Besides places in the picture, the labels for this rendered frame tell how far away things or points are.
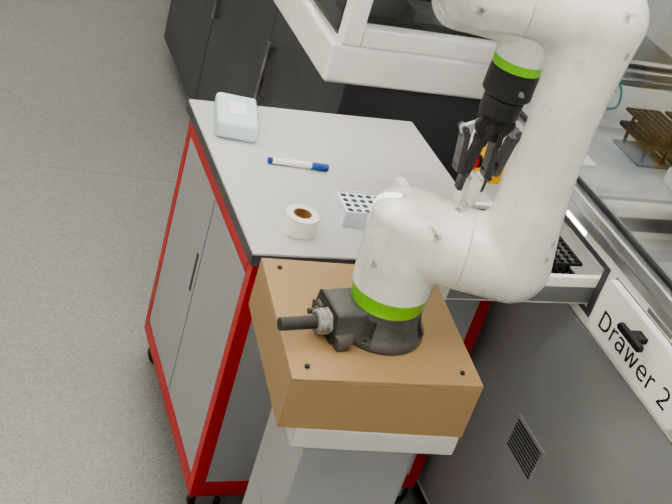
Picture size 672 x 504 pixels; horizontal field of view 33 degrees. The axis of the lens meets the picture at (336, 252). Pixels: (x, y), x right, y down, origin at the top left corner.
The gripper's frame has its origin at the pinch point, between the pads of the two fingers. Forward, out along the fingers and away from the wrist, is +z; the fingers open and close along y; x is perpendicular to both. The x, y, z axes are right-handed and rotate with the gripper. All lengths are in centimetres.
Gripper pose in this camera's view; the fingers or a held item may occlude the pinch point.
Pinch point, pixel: (467, 190)
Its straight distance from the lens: 214.7
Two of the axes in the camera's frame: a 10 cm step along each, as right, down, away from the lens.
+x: 3.0, 5.8, -7.6
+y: -9.2, -0.6, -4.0
